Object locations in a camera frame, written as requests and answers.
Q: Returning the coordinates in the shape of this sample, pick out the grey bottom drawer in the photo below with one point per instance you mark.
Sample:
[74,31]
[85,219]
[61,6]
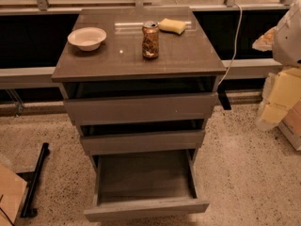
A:
[145,185]

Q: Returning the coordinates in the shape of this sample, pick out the yellow sponge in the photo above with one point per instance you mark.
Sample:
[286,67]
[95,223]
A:
[173,26]

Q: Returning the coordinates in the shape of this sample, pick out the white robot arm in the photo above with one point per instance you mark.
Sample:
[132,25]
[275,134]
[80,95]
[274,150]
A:
[281,91]

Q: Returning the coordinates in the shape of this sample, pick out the black metal bar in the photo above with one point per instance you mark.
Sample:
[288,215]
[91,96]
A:
[32,177]

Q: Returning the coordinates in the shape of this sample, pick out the grey drawer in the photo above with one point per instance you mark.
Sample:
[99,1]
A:
[125,101]
[145,185]
[142,137]

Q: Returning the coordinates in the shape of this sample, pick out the metal bracket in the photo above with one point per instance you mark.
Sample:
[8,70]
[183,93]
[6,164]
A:
[19,104]

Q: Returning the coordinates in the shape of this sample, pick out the white bowl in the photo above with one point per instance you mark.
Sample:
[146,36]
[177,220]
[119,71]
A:
[87,38]

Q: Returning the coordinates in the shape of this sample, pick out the grey middle drawer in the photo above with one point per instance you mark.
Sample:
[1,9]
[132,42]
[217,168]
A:
[142,137]

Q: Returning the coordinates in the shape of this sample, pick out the cardboard box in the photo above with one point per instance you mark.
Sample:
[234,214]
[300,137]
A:
[12,188]
[291,126]

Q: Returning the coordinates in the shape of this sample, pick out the grey top drawer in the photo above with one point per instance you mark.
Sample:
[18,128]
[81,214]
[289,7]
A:
[125,101]

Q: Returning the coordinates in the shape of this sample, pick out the cardboard box left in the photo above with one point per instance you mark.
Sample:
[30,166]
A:
[12,188]

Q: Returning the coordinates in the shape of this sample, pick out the cardboard box right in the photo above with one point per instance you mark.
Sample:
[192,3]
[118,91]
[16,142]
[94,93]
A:
[291,126]

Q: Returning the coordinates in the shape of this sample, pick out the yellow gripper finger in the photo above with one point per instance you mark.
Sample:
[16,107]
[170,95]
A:
[265,42]

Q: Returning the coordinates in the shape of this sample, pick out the orange soda can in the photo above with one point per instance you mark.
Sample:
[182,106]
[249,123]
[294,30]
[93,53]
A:
[150,42]

